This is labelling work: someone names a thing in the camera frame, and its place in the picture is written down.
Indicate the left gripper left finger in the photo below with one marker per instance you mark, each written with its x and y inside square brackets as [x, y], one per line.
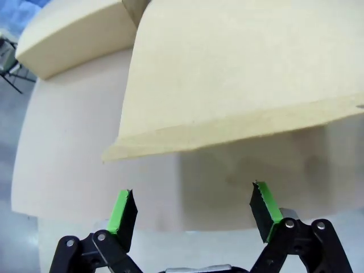
[125, 221]

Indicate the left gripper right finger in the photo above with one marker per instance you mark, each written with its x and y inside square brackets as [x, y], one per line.
[266, 216]

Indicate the person in blue shirt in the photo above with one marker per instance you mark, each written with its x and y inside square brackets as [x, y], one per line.
[17, 11]

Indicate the black metal frame legs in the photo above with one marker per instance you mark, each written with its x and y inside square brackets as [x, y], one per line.
[12, 82]

